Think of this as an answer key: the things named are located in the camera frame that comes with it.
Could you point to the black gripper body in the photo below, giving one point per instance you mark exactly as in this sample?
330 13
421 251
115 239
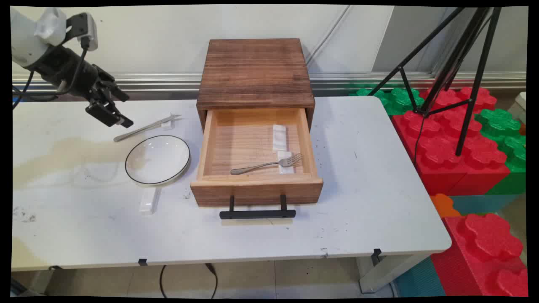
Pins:
67 71

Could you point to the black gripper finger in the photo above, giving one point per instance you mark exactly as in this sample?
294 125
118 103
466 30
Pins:
107 113
114 84

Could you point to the silver serrated table knife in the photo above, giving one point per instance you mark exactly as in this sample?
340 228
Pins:
143 128

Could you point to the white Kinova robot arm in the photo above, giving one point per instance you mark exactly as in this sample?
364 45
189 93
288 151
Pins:
25 42

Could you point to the small white cutlery rest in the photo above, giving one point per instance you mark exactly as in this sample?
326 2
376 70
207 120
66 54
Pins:
167 125

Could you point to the white plate with black rim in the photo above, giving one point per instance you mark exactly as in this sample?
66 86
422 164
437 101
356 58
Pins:
158 160

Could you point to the long white cutlery rest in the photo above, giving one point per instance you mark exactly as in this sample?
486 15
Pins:
149 202
286 168
279 136

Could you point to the dark wooden drawer cabinet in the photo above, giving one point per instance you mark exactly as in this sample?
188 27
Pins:
254 71

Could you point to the silver fork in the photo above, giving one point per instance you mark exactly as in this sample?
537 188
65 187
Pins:
257 167

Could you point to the light wooden drawer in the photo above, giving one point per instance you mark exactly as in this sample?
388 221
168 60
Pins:
252 193

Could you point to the green foam block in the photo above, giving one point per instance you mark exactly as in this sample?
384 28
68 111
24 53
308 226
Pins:
509 139
400 101

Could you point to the white table leg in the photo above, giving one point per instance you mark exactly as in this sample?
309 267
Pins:
379 273

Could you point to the large red foam block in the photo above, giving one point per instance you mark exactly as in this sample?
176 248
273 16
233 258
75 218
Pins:
484 252
446 155

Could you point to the black tripod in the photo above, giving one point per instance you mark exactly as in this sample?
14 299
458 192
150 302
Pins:
455 59

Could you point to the orange foam block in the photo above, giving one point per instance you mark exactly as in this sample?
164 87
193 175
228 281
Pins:
444 206

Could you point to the teal foam block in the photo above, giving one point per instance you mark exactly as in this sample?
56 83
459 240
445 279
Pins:
484 204
421 280

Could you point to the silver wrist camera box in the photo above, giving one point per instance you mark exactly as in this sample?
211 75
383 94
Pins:
89 30

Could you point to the silver wall rail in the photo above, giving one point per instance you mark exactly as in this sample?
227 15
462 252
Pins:
168 80

